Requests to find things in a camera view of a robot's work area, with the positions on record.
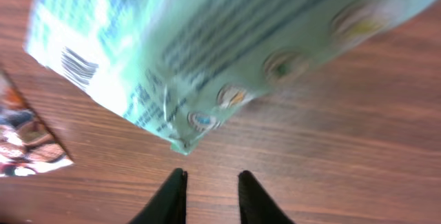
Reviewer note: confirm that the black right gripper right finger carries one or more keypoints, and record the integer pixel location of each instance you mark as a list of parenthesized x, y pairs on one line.
[(255, 205)]

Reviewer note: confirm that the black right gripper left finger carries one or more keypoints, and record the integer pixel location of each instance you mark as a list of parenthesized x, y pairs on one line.
[(169, 204)]

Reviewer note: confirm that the teal packet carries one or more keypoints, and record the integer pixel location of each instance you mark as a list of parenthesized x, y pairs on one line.
[(181, 68)]

